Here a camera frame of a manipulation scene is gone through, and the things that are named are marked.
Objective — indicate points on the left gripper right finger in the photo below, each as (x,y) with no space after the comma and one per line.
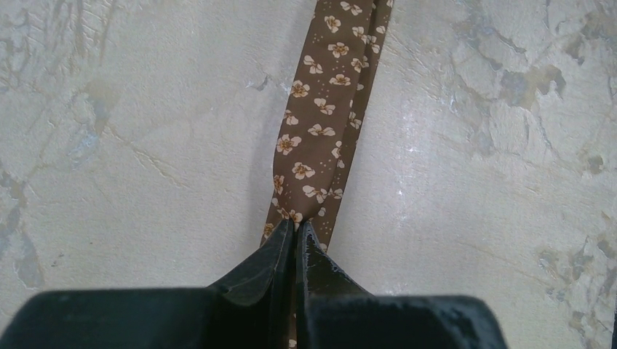
(317,275)

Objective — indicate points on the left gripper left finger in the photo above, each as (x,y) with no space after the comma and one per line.
(250,305)

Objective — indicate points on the brown floral tie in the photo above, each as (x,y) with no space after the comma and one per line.
(324,113)

